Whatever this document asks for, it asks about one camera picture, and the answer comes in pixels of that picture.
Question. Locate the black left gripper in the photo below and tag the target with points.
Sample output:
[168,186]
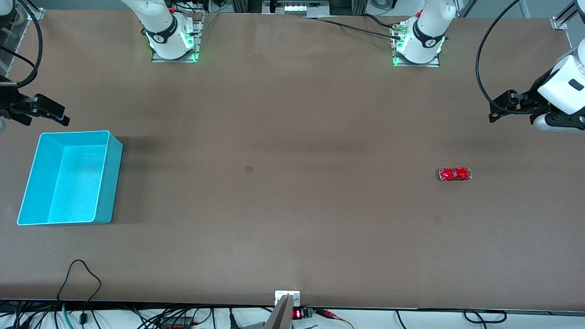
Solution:
[534,97]

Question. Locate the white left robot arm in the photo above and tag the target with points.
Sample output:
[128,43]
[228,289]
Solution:
[427,27]

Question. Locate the white mounting plate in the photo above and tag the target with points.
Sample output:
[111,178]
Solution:
[279,296]

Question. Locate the red clip lead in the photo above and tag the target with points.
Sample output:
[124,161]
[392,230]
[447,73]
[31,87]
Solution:
[333,316]

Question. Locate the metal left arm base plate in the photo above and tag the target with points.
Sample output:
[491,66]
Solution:
[434,61]

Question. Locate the aluminium corner bracket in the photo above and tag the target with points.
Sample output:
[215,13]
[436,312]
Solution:
[36,14]
[560,23]

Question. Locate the blue plastic box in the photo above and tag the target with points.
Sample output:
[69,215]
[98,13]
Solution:
[68,192]

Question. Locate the black power strip orange switches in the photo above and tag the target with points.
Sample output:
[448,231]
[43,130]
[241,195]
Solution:
[176,323]

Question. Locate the green board red display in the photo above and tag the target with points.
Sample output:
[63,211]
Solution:
[301,314]

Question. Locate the aluminium frame rack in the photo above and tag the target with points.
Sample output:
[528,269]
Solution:
[297,7]

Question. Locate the grey camera mount bar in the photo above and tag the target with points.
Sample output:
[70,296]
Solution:
[279,317]

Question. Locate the red beetle toy car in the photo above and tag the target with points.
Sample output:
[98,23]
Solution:
[455,174]

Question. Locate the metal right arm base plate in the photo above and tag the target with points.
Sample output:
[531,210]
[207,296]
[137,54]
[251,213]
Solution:
[195,34]

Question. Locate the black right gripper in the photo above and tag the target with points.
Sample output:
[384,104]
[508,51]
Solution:
[10,103]

